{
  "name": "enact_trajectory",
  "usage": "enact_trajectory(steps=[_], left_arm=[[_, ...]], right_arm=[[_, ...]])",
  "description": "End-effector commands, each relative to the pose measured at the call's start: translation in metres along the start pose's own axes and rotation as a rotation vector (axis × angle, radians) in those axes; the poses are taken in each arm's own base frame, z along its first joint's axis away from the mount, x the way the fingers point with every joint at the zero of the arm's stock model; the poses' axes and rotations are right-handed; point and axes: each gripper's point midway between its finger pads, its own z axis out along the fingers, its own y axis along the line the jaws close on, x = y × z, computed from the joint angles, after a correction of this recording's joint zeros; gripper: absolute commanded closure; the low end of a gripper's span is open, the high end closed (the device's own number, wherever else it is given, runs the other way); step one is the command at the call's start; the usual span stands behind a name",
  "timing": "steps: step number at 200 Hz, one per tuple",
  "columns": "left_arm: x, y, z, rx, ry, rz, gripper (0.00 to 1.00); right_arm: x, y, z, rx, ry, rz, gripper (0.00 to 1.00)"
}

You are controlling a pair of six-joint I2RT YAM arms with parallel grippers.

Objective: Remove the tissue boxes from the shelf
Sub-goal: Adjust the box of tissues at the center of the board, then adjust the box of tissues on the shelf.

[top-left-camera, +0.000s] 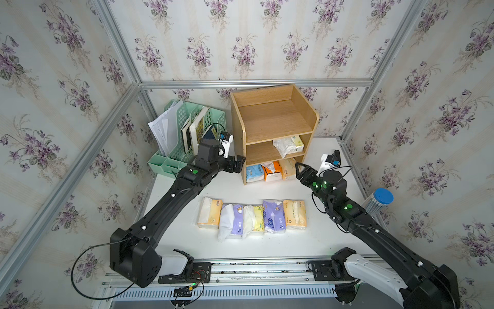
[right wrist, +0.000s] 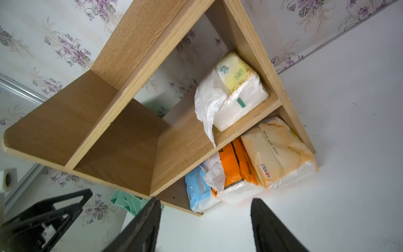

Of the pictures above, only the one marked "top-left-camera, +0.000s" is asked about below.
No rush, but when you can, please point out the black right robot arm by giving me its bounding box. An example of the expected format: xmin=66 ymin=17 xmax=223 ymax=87
xmin=295 ymin=163 xmax=461 ymax=308

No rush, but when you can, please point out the orange white tissue pack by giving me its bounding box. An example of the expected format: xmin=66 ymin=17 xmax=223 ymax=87
xmin=261 ymin=161 xmax=283 ymax=182

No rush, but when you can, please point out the white cover book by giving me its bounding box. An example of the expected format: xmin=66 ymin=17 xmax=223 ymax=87
xmin=181 ymin=118 xmax=192 ymax=154

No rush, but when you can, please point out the green yellow tissue pack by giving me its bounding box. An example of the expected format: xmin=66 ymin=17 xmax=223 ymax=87
xmin=242 ymin=205 xmax=264 ymax=238

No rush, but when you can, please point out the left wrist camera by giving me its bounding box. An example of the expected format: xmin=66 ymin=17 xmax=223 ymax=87
xmin=219 ymin=131 xmax=234 ymax=158

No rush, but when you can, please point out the blue-capped straw tube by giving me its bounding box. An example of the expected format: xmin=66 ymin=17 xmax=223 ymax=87
xmin=363 ymin=188 xmax=394 ymax=216

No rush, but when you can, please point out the yellow cover book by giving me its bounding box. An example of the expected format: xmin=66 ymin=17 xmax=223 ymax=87
xmin=189 ymin=106 xmax=209 ymax=155

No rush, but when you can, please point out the orange yellow tissue pack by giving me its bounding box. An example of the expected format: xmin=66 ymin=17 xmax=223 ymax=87
xmin=197 ymin=197 xmax=223 ymax=229

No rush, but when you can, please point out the white green tissue pack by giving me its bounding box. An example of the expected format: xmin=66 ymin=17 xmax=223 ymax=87
xmin=273 ymin=135 xmax=304 ymax=158

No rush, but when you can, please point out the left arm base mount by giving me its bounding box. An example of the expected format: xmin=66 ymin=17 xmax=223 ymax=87
xmin=158 ymin=249 xmax=212 ymax=284

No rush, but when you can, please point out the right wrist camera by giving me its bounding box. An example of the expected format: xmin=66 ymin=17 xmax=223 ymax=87
xmin=318 ymin=150 xmax=341 ymax=175

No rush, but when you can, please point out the beige tissue pack bottom shelf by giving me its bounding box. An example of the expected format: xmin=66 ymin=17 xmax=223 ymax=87
xmin=279 ymin=158 xmax=297 ymax=181

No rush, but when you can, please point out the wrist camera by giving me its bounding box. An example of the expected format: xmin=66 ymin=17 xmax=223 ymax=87
xmin=318 ymin=150 xmax=341 ymax=175
xmin=219 ymin=131 xmax=234 ymax=158

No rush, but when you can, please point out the purple wet wipes pack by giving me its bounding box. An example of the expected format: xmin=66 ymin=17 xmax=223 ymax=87
xmin=262 ymin=200 xmax=286 ymax=234

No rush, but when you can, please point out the wooden three-tier shelf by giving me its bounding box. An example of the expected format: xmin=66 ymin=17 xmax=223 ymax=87
xmin=230 ymin=84 xmax=320 ymax=168

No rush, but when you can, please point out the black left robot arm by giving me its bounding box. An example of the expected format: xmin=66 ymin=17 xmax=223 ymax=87
xmin=109 ymin=139 xmax=246 ymax=288

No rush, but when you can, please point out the purple white tissue pack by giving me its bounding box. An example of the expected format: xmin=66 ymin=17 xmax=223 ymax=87
xmin=218 ymin=204 xmax=244 ymax=242

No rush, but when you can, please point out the white paper stack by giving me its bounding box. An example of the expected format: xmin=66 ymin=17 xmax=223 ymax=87
xmin=148 ymin=100 xmax=183 ymax=157

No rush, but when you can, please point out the dark blue book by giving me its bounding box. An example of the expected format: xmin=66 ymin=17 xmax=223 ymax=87
xmin=202 ymin=124 xmax=217 ymax=140

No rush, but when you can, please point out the beige tissue pack shelf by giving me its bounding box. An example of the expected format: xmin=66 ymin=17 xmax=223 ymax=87
xmin=283 ymin=200 xmax=307 ymax=230
xmin=279 ymin=158 xmax=297 ymax=181

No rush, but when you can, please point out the aluminium rail frame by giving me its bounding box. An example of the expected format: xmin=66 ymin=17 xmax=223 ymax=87
xmin=92 ymin=254 xmax=409 ymax=308

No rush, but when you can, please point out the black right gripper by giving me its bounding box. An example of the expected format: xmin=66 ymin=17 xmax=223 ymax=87
xmin=294 ymin=161 xmax=334 ymax=211

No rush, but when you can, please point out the green plastic file organizer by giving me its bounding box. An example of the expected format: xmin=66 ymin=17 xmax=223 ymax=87
xmin=148 ymin=100 xmax=226 ymax=178

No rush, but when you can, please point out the blue tissue pack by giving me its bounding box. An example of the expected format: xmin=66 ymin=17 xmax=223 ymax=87
xmin=246 ymin=164 xmax=264 ymax=183

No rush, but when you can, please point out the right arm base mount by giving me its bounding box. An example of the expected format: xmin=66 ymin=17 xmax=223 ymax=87
xmin=307 ymin=247 xmax=357 ymax=281

